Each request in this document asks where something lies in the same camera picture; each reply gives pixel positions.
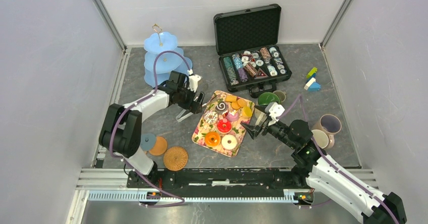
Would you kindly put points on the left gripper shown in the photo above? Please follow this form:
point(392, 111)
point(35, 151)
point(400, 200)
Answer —
point(195, 107)

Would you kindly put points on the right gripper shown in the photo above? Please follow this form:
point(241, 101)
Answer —
point(253, 130)

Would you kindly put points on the chocolate sprinkled donut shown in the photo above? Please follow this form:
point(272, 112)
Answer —
point(210, 117)

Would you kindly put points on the silver serving tongs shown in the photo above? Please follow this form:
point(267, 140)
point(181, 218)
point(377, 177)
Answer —
point(186, 113)

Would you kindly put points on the red glazed donut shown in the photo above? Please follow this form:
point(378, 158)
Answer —
point(224, 126)

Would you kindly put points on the white glazed donut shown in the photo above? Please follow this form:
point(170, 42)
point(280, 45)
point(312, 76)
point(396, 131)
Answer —
point(229, 142)

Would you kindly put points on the orange glazed donut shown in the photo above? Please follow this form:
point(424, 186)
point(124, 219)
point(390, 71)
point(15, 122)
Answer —
point(212, 139)

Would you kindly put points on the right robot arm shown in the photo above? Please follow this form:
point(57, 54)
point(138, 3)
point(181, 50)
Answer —
point(318, 170)

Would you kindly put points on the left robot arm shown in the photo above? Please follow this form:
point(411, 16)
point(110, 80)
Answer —
point(121, 130)

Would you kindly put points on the green-inside floral mug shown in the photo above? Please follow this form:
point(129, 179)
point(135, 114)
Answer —
point(266, 98)

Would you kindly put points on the chocolate swirl cake roll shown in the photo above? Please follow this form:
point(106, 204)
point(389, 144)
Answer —
point(221, 107)

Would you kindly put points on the round orange biscuit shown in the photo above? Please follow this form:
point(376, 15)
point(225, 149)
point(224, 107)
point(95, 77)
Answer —
point(241, 102)
point(235, 105)

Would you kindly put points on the pink cupcake with topping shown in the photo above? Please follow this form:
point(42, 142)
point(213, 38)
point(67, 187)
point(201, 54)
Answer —
point(232, 116)

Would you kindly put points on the round orange biscuit lower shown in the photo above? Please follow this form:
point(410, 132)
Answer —
point(235, 105)

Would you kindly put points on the square yellow biscuit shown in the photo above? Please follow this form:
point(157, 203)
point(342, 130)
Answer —
point(230, 98)

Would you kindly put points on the small beige cup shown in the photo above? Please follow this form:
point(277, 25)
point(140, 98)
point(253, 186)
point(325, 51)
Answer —
point(281, 95)

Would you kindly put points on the floral rectangular tray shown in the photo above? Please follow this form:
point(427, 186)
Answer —
point(237, 130)

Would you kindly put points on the cork coaster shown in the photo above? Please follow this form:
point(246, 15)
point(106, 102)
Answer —
point(160, 146)

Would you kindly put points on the woven rattan coaster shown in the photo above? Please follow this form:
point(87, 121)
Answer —
point(175, 158)

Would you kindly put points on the blue smiley coaster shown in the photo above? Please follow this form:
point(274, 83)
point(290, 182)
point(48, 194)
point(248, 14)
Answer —
point(148, 141)

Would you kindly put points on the colourful toy block stack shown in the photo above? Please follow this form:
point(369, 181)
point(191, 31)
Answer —
point(311, 83)

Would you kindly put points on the yellow mug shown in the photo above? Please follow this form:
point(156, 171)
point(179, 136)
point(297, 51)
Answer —
point(321, 138)

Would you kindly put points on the blue three-tier cake stand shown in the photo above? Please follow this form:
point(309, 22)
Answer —
point(163, 56)

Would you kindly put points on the beige mug purple inside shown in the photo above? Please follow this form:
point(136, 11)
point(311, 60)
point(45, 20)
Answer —
point(331, 125)

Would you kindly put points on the black poker chip case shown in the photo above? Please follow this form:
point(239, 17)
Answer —
point(249, 57)

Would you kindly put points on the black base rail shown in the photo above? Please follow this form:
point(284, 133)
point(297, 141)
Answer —
point(273, 177)

